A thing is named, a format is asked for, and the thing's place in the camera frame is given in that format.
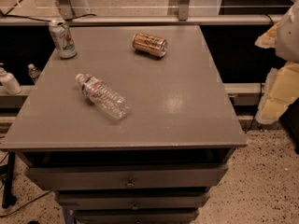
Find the grey drawer cabinet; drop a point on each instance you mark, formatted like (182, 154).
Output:
(123, 137)

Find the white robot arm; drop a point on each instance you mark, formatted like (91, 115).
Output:
(287, 41)

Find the grey metal bracket post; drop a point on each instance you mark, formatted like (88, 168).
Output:
(183, 9)

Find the black stand leg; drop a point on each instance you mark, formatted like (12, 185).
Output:
(7, 170)

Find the drawer with knob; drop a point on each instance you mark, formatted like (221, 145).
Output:
(133, 201)
(128, 177)

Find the white spray bottle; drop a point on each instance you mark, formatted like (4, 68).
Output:
(9, 82)

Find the orange soda can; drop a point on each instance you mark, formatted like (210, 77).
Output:
(150, 44)

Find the bottom drawer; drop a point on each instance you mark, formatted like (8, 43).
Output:
(136, 217)

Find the small water bottle background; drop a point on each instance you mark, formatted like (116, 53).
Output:
(33, 72)

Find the top drawer with knob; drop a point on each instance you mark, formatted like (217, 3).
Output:
(128, 177)

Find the middle drawer with knob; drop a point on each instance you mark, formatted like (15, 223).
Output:
(133, 201)

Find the white green soda can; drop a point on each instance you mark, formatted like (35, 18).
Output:
(62, 38)

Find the clear plastic water bottle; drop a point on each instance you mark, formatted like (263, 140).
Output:
(102, 95)

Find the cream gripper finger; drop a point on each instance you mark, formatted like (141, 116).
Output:
(268, 39)
(281, 89)

